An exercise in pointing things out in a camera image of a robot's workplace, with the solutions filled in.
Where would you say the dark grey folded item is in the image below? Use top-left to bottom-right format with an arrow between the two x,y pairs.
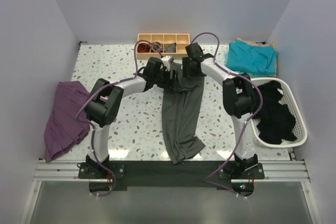
164,42 -> 176,53

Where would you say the white laundry basket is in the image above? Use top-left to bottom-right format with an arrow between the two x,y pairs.
251,77 -> 308,148

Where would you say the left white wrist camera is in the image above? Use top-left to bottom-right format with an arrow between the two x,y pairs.
161,55 -> 174,66

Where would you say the dark grey t shirt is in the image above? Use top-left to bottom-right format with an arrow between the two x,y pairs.
162,63 -> 205,164

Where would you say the aluminium rail frame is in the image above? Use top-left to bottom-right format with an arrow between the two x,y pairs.
33,161 -> 310,182

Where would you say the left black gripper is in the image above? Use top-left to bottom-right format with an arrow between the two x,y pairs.
153,68 -> 181,90

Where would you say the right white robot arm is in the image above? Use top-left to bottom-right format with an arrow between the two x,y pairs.
182,43 -> 261,178

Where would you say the purple t shirt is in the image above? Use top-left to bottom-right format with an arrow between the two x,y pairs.
44,81 -> 90,163

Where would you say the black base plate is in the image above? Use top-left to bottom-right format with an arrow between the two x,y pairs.
77,160 -> 265,196

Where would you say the red black fabric item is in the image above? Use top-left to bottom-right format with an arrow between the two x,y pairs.
137,42 -> 151,53

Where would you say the wooden compartment box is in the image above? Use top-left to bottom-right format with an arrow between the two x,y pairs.
135,34 -> 190,60

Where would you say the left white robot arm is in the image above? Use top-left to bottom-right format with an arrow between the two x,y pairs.
84,56 -> 176,178

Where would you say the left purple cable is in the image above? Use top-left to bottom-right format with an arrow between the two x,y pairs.
76,40 -> 163,197

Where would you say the black t shirt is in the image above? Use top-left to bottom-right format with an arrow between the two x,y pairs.
254,81 -> 297,145

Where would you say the teal t shirt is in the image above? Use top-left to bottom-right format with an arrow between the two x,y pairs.
225,39 -> 278,77

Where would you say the grey pink fabric item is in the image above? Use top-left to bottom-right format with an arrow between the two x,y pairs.
151,41 -> 163,53

